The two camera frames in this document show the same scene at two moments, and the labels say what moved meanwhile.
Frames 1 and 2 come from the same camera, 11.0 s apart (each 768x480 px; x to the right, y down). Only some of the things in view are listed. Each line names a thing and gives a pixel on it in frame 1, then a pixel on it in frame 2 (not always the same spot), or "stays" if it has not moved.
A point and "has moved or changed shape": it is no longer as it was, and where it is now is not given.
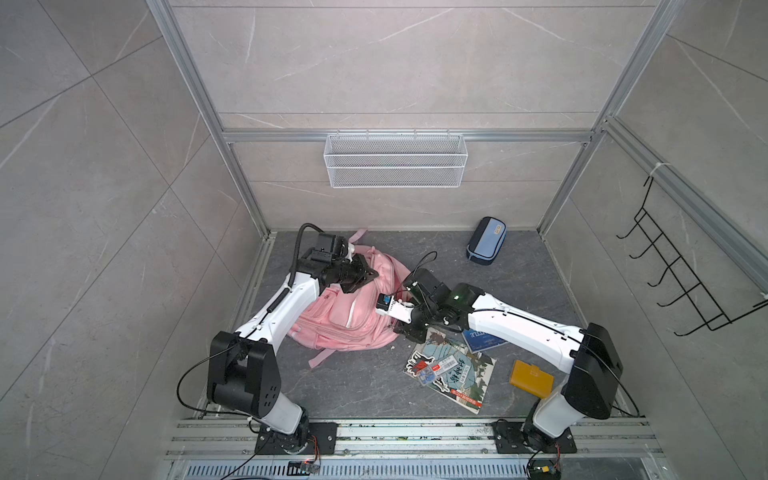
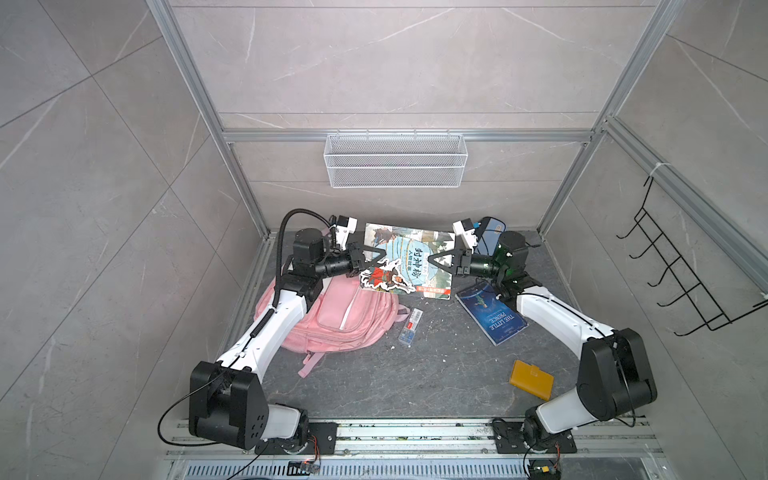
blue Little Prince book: [476, 341] has moved or changed shape
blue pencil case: [486, 241] stays
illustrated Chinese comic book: [443, 362] -> [406, 267]
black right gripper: [407, 331] -> [461, 261]
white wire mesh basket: [395, 161] stays
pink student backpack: [335, 320] has moved or changed shape
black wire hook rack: [672, 262] stays
